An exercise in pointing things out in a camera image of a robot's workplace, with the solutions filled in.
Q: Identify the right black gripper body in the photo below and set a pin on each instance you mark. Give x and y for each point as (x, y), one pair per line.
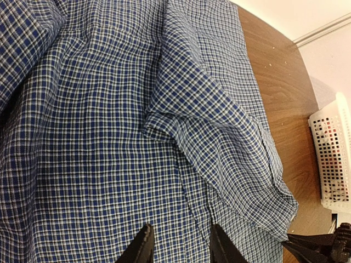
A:
(333, 248)

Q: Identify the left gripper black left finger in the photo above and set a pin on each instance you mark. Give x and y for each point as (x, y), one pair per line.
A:
(141, 248)

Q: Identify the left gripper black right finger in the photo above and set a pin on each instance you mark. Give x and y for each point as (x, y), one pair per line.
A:
(222, 249)

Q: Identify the blue small-check long sleeve shirt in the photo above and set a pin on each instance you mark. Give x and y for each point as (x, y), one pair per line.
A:
(117, 114)

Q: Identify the white plastic basket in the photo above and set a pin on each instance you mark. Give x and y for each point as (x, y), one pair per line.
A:
(339, 112)

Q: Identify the right aluminium frame post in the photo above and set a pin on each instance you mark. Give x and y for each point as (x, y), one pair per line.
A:
(323, 31)

